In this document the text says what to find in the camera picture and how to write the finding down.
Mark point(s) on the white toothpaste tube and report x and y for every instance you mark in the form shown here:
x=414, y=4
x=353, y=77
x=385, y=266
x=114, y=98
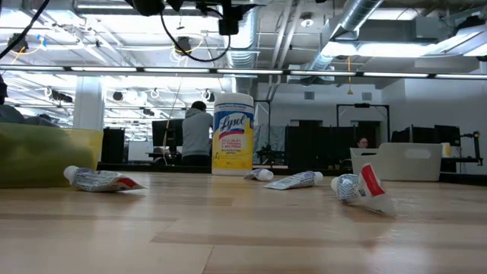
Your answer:
x=361, y=190
x=296, y=180
x=99, y=180
x=260, y=175

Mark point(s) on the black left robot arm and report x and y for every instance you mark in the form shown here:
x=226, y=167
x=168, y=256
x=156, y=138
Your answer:
x=147, y=5

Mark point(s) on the Lysol wipes canister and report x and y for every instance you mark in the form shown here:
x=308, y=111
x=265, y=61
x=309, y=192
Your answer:
x=233, y=133

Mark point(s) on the grey cover sheet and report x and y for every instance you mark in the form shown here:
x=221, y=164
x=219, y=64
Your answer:
x=272, y=139

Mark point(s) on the person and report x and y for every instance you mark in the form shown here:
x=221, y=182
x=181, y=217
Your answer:
x=362, y=142
x=196, y=133

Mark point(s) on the long ceiling light strip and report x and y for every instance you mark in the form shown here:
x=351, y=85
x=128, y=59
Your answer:
x=247, y=71

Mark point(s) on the black computer monitor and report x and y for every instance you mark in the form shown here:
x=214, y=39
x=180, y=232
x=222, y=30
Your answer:
x=422, y=135
x=401, y=136
x=447, y=136
x=167, y=133

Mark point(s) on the black partition panel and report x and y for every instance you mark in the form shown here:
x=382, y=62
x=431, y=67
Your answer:
x=319, y=148

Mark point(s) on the black box cabinet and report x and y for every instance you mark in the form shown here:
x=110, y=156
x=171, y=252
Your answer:
x=113, y=144

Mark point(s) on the white plastic bin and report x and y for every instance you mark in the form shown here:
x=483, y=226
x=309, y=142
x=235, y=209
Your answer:
x=395, y=163

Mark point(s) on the white building column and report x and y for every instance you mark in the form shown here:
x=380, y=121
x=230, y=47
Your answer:
x=88, y=110

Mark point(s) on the yellow plastic bin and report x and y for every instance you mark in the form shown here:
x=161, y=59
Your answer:
x=45, y=160

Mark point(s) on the small yellow white canister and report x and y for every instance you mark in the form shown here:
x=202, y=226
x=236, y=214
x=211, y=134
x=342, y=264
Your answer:
x=446, y=150

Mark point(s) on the black clamp stand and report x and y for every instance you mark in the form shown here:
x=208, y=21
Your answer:
x=476, y=144

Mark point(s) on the grey wall vent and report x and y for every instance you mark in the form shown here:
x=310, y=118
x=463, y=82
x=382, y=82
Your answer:
x=309, y=95
x=367, y=96

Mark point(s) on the ribbed silver air duct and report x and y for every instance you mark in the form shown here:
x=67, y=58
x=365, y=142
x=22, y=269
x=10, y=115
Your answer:
x=243, y=49

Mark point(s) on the black aluminium table frame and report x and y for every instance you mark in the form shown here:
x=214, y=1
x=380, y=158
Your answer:
x=133, y=167

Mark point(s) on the black gantry frame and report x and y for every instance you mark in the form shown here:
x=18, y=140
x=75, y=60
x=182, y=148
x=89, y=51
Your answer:
x=363, y=105

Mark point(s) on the smooth silver air duct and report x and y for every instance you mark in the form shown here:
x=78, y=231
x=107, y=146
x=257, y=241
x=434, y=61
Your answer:
x=355, y=13

